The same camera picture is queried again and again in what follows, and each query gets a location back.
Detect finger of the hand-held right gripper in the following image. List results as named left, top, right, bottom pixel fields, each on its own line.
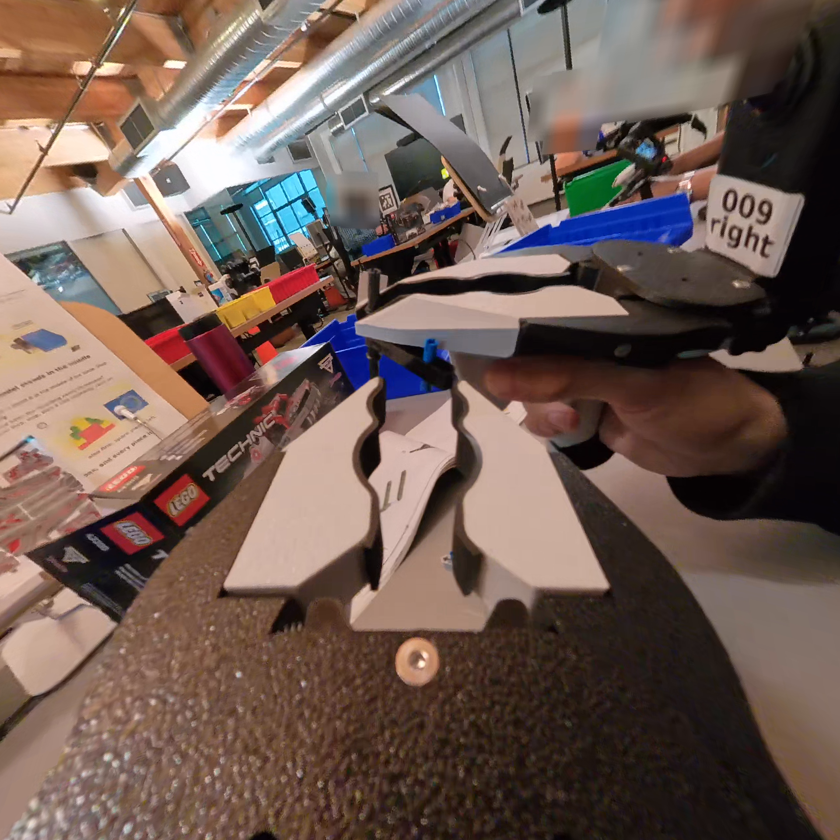
left=353, top=290, right=631, bottom=358
left=375, top=253, right=584, bottom=311

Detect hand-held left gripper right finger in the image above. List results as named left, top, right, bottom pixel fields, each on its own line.
left=449, top=382, right=613, bottom=622

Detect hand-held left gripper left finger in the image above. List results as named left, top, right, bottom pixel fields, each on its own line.
left=222, top=377, right=386, bottom=629

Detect short black toy beam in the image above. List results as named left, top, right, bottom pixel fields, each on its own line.
left=363, top=336, right=458, bottom=392

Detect person's right forearm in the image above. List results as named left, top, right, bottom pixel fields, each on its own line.
left=669, top=315, right=840, bottom=536

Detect person's right hand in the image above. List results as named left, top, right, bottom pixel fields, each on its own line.
left=481, top=356, right=790, bottom=478

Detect blue plastic bin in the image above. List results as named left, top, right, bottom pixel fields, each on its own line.
left=497, top=191, right=697, bottom=258

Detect small distant toy set box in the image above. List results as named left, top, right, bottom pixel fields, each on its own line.
left=382, top=202, right=429, bottom=242

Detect open instruction booklet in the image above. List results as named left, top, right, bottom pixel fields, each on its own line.
left=351, top=394, right=527, bottom=632

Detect green storage bin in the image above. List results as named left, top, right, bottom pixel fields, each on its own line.
left=563, top=159, right=636, bottom=219

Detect black toy car set box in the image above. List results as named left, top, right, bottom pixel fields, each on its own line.
left=25, top=340, right=360, bottom=622

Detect nested blue storage bins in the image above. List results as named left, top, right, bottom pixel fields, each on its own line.
left=301, top=314, right=455, bottom=403

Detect red storage bin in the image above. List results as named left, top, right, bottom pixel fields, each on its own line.
left=264, top=263, right=319, bottom=307
left=143, top=323, right=199, bottom=366

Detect maroon bottle with black lid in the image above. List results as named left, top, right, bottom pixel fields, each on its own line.
left=177, top=312, right=258, bottom=399

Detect yellow storage bin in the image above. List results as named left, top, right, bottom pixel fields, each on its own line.
left=215, top=286, right=278, bottom=330

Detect instruction poster on wooden board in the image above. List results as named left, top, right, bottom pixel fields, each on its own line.
left=0, top=251, right=212, bottom=580

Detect black ceiling speaker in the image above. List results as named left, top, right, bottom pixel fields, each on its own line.
left=150, top=161, right=193, bottom=199

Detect white plug cable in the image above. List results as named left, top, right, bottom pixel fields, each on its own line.
left=113, top=406, right=166, bottom=442

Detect silver ventilation duct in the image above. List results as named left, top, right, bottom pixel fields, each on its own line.
left=110, top=0, right=278, bottom=179
left=228, top=0, right=534, bottom=166

